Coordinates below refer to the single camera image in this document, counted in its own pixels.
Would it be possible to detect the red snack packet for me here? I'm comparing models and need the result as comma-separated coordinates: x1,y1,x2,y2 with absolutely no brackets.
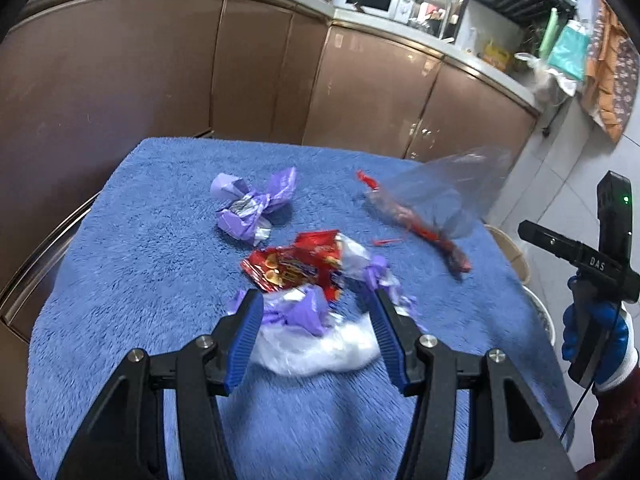
241,229,352,304

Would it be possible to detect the translucent plastic bag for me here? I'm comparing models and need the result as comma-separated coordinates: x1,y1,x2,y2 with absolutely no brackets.
514,52,579,107

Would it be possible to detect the brown kitchen cabinet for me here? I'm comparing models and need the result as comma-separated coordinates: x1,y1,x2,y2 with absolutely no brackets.
0,0,542,342

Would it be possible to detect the floral brown cloth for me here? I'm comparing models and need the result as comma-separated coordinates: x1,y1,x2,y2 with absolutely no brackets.
579,2,640,142

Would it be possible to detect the blue fluffy towel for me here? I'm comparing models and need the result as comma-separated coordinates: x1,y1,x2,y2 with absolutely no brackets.
25,137,576,480

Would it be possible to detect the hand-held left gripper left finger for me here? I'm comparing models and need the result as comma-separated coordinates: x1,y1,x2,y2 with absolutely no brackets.
55,289,266,480

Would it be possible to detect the black cable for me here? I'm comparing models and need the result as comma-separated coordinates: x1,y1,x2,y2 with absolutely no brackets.
559,304,617,453

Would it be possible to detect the chrome faucet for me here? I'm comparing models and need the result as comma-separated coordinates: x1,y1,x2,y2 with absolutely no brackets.
417,0,454,39

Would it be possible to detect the person's right forearm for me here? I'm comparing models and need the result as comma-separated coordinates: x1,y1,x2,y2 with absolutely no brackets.
575,384,640,480

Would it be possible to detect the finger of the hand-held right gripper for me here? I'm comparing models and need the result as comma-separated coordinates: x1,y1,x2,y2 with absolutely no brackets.
517,219,582,262

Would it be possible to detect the white-rimmed trash can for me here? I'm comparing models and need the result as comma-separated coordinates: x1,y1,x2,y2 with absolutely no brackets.
525,287,557,347

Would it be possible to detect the clear plastic bag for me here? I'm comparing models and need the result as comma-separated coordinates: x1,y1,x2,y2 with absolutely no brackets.
356,146,514,282

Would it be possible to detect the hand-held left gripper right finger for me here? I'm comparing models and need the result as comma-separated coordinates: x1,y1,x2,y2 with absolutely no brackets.
372,287,578,480

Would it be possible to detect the person's right hand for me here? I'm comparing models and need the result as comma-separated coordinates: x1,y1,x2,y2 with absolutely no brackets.
561,275,639,394

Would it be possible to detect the beige wastebasket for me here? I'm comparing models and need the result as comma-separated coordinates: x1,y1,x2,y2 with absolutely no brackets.
484,224,531,284

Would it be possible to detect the purple foil wrapper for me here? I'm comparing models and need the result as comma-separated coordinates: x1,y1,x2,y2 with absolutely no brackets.
350,254,419,319
210,167,299,247
227,282,334,339

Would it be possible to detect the teal bag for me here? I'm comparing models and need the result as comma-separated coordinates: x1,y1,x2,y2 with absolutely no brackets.
547,19,594,82

